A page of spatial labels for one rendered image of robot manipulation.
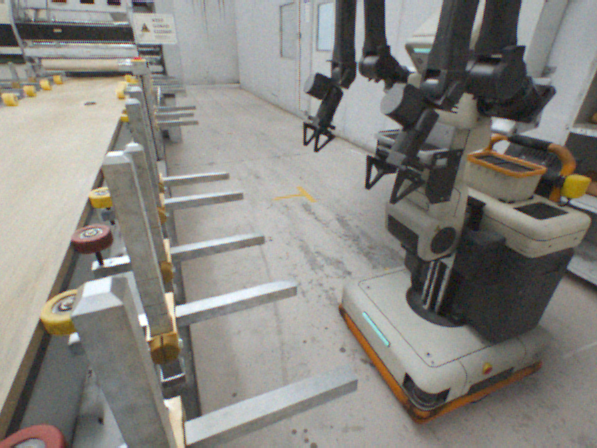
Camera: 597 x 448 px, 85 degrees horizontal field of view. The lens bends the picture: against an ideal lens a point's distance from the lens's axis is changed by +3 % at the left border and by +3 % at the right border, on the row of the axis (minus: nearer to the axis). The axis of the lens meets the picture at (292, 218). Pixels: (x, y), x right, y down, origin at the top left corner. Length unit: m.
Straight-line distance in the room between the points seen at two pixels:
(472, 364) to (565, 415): 0.51
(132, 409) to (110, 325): 0.10
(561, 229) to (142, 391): 1.21
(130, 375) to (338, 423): 1.22
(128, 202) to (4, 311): 0.32
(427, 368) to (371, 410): 0.32
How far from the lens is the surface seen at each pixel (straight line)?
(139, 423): 0.39
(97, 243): 0.86
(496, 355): 1.52
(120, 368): 0.33
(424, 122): 0.74
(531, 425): 1.75
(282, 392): 0.54
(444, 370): 1.38
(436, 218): 1.12
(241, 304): 0.70
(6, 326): 0.70
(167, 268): 0.84
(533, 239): 1.25
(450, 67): 0.74
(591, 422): 1.90
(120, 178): 0.50
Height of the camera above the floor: 1.30
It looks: 29 degrees down
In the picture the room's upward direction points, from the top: straight up
